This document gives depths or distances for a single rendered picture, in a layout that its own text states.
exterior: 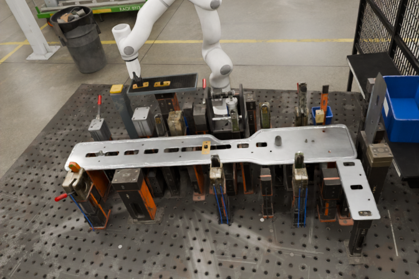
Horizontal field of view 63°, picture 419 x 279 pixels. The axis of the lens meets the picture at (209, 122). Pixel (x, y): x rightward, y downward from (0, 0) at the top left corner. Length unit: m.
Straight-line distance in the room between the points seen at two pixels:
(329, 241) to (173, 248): 0.71
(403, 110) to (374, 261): 0.68
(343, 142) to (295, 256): 0.54
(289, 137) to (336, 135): 0.21
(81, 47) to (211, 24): 2.81
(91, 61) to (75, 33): 0.40
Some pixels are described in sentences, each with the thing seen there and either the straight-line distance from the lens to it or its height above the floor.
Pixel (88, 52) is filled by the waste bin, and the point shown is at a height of 0.29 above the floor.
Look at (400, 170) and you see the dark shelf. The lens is 1.54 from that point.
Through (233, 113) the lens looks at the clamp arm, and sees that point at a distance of 1.65.
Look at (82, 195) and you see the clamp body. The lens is 1.68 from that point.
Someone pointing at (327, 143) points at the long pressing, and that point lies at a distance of 1.62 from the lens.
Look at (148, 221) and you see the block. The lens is 1.80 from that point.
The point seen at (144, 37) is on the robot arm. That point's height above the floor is 1.47.
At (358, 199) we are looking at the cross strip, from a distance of 1.45.
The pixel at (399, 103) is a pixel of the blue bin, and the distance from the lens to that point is 1.84.
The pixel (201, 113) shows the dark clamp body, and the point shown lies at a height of 1.08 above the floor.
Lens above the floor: 2.16
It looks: 41 degrees down
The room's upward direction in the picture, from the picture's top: 11 degrees counter-clockwise
